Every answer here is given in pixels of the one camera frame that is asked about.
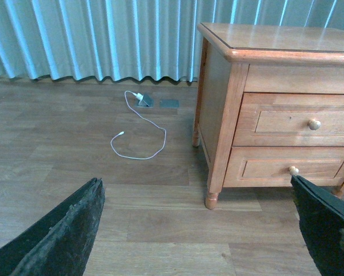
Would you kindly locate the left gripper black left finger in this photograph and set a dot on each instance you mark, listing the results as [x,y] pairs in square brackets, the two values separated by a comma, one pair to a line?
[59,243]

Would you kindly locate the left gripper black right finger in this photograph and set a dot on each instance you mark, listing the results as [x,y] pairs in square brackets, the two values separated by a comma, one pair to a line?
[321,224]

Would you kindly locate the round brass drawer knob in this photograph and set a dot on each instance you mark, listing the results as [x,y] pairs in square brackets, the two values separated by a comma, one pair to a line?
[293,170]
[314,124]

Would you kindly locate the wooden drawer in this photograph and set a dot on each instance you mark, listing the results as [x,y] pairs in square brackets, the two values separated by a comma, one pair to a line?
[281,120]
[269,166]

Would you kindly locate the wooden nightstand cabinet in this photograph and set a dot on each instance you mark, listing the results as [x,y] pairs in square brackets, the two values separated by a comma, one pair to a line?
[239,59]

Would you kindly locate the open grey floor socket box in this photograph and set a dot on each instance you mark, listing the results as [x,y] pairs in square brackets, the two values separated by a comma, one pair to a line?
[146,102]

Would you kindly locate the white plug in floor socket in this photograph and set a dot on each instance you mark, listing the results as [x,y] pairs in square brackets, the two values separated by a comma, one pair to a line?
[138,95]

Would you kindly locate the closed grey floor socket cover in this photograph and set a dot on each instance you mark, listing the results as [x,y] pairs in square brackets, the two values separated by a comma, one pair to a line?
[169,103]

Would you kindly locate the pale pleated curtain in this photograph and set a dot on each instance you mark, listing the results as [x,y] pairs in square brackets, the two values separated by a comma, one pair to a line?
[132,39]

